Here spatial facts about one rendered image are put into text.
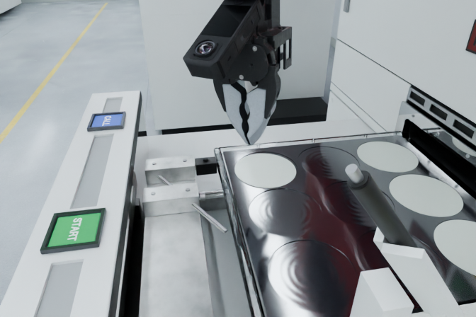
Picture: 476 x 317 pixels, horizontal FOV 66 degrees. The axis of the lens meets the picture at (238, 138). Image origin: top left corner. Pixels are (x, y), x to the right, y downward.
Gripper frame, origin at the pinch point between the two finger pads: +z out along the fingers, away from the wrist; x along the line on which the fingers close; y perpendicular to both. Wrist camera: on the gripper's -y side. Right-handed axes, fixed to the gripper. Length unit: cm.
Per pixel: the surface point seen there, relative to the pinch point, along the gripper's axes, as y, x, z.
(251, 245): -9.2, -4.9, 9.6
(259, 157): 9.6, 3.1, 9.0
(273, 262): -10.3, -8.3, 10.0
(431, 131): 28.8, -22.1, 8.0
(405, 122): 34.9, -17.3, 9.9
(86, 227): -21.0, 8.7, 2.4
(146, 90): 189, 204, 86
